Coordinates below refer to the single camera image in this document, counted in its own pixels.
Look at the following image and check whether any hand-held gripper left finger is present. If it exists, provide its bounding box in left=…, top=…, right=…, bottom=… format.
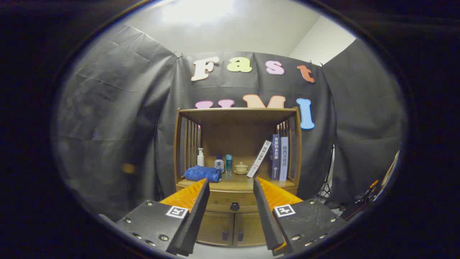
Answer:
left=116, top=178, right=210, bottom=257

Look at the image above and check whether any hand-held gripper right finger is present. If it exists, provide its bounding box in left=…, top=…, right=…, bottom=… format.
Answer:
left=253, top=177, right=348, bottom=257

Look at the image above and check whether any wooden drawer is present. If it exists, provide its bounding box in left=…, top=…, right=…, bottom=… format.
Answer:
left=176, top=186, right=299, bottom=213

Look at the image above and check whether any wooden countertop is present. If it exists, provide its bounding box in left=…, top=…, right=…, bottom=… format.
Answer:
left=177, top=172, right=299, bottom=192

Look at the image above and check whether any wooden cabinet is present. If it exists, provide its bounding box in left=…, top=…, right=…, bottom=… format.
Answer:
left=174, top=107, right=303, bottom=248

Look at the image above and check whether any rolled blue towel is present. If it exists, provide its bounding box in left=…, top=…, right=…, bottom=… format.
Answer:
left=184, top=165, right=222, bottom=183

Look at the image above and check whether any dark blue book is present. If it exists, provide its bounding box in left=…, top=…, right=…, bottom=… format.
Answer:
left=270, top=134, right=281, bottom=181

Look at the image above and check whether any white book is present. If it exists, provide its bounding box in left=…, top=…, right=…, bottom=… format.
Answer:
left=247, top=140, right=272, bottom=178

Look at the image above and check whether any light purple book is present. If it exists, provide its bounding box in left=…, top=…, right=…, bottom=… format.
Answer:
left=279, top=136, right=289, bottom=182

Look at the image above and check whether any black light stand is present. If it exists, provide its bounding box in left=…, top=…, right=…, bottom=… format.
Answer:
left=316, top=144, right=336, bottom=204

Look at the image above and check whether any black and orange device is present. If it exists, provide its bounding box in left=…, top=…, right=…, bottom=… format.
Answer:
left=362, top=180, right=380, bottom=203

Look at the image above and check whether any black backdrop cloth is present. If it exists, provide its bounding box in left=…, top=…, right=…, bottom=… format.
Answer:
left=52, top=24, right=408, bottom=222

